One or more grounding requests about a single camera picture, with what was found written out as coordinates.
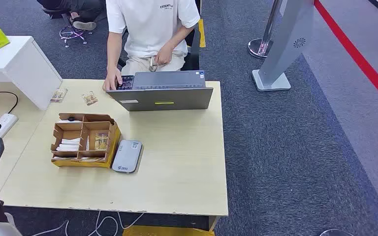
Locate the grey kiosk stand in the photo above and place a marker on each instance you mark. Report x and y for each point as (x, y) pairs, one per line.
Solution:
(286, 42)

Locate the grey card reader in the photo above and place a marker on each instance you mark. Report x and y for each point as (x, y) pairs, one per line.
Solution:
(127, 156)

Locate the cardboard divider box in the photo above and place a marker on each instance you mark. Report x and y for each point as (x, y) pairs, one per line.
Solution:
(84, 125)

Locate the golden picture card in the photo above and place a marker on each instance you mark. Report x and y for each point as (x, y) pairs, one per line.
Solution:
(101, 141)

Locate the person's right hand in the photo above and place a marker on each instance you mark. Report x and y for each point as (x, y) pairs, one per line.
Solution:
(112, 79)

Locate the person's right forearm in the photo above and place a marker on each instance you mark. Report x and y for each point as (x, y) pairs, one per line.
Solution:
(114, 49)

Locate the black smartphone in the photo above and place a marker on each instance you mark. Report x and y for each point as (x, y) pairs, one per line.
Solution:
(126, 83)

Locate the grey laptop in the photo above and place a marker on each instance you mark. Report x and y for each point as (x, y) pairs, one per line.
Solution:
(163, 99)

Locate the red floor stripe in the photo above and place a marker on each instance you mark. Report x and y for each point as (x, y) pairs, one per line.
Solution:
(355, 55)

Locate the white cabinet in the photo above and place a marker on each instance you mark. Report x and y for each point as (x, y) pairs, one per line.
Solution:
(29, 71)

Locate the yellow floor tape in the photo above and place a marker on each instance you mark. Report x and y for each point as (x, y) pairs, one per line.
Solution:
(202, 32)

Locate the person's left hand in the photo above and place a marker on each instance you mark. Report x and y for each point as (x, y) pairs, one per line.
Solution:
(164, 54)

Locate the yellow base panel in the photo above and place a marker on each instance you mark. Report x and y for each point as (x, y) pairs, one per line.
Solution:
(169, 232)

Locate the chrome stanchion base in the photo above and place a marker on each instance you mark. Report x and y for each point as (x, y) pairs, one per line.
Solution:
(335, 233)

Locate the white card stack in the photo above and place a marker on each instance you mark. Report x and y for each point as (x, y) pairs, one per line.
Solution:
(68, 145)

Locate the person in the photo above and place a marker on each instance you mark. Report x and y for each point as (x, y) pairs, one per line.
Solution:
(150, 29)
(78, 8)

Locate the person's left forearm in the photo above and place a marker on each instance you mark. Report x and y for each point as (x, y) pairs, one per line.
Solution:
(179, 36)

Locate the chrome stanchion post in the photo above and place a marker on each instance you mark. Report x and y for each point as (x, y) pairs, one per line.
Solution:
(260, 47)

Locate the chrome star chair base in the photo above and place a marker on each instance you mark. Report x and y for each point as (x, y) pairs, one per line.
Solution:
(73, 33)

